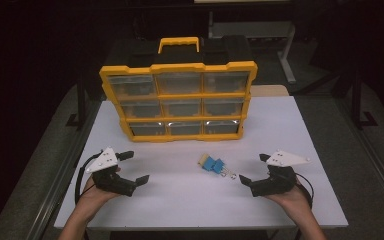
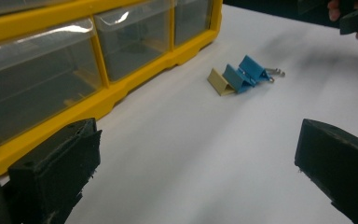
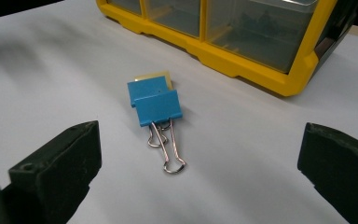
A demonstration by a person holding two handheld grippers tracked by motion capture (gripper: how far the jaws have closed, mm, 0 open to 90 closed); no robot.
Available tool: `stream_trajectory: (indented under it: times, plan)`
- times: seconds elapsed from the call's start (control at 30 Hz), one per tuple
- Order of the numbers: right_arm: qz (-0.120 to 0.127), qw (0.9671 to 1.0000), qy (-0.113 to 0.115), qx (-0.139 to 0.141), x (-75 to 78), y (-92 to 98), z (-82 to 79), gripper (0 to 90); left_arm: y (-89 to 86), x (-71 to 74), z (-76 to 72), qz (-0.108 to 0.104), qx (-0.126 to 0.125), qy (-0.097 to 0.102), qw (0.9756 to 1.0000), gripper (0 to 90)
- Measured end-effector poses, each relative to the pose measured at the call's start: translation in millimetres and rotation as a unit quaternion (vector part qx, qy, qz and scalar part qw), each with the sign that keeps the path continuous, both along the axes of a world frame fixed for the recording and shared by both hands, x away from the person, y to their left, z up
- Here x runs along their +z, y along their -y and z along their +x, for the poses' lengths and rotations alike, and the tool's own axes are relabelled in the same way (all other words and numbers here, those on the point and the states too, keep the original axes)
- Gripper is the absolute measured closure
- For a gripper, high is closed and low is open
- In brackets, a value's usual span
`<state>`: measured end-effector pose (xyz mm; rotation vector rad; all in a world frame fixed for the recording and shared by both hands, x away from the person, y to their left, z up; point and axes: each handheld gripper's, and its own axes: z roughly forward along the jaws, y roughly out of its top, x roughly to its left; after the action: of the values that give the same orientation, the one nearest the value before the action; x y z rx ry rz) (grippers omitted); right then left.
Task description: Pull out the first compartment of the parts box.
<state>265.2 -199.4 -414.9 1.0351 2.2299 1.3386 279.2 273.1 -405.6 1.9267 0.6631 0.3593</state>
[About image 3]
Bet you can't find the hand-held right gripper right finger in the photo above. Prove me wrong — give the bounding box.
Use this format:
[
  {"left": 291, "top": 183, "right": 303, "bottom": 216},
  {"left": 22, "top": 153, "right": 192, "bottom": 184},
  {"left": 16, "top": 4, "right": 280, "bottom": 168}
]
[{"left": 297, "top": 122, "right": 358, "bottom": 224}]

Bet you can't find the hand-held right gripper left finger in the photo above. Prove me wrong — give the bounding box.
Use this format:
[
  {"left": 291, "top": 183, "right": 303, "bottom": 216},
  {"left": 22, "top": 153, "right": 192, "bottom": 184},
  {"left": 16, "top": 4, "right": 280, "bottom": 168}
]
[{"left": 1, "top": 120, "right": 103, "bottom": 224}]

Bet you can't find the blue binder clip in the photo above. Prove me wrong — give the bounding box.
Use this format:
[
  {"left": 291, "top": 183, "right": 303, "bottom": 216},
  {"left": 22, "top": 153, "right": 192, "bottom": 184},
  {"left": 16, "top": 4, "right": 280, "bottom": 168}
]
[
  {"left": 133, "top": 89, "right": 187, "bottom": 175},
  {"left": 127, "top": 76, "right": 171, "bottom": 108}
]

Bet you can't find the pale yellow binder clip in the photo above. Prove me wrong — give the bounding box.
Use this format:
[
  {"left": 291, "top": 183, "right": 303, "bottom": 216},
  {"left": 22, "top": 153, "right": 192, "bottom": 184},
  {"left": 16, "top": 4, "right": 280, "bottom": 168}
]
[{"left": 133, "top": 70, "right": 173, "bottom": 91}]

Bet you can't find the yellow black drawer organizer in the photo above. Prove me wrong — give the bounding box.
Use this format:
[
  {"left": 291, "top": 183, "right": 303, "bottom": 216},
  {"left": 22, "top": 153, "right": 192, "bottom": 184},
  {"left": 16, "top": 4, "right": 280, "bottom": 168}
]
[{"left": 95, "top": 0, "right": 358, "bottom": 97}]

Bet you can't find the grid of clear drawers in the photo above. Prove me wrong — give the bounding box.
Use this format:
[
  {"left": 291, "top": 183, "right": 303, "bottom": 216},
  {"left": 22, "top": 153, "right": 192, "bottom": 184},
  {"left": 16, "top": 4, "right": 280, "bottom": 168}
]
[{"left": 106, "top": 0, "right": 320, "bottom": 74}]

